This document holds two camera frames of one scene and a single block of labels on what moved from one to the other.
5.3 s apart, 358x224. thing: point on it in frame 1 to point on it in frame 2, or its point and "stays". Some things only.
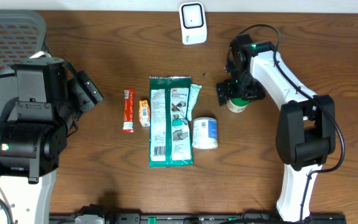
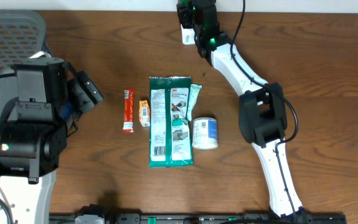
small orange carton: (144, 113) stays
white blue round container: (205, 133) stays
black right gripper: (257, 93) to (185, 12)
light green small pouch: (194, 92) stays
